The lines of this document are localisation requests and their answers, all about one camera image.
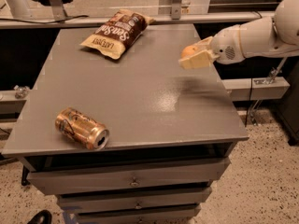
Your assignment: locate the grey drawer cabinet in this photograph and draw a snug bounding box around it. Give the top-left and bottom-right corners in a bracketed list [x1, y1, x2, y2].
[1, 23, 249, 224]

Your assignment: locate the brown chips bag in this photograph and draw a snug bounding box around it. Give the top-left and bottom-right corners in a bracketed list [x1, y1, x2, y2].
[81, 9, 154, 60]

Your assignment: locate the crumpled clear plastic object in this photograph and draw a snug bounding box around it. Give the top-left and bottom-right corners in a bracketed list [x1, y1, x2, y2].
[14, 85, 30, 99]

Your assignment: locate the grey drawer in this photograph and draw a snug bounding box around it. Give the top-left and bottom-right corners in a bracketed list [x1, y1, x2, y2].
[28, 158, 230, 195]
[76, 204, 200, 224]
[58, 187, 211, 213]

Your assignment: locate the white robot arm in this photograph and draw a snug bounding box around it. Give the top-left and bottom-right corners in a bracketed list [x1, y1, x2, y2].
[178, 0, 299, 69]

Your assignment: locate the middle grey drawer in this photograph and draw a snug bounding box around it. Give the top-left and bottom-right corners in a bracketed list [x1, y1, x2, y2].
[58, 187, 211, 213]

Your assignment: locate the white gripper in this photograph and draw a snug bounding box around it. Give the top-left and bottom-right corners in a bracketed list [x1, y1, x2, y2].
[178, 25, 245, 69]

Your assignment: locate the bottom grey drawer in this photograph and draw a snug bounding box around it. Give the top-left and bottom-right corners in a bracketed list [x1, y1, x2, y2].
[76, 204, 200, 224]

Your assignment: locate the orange fruit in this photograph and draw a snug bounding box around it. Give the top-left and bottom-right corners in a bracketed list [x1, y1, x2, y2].
[181, 45, 198, 58]

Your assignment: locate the top grey drawer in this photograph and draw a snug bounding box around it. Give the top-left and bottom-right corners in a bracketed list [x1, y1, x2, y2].
[28, 158, 230, 195]

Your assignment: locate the grey metal rail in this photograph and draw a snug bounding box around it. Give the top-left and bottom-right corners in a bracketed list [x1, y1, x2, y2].
[0, 11, 275, 29]

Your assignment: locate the black cable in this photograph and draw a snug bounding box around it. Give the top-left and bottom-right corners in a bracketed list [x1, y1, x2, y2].
[0, 14, 90, 25]

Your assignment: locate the orange soda can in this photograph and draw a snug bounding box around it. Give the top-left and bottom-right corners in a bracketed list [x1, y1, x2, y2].
[55, 107, 109, 149]

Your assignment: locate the black shoe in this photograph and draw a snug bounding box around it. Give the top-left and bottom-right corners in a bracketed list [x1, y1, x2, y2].
[27, 210, 52, 224]

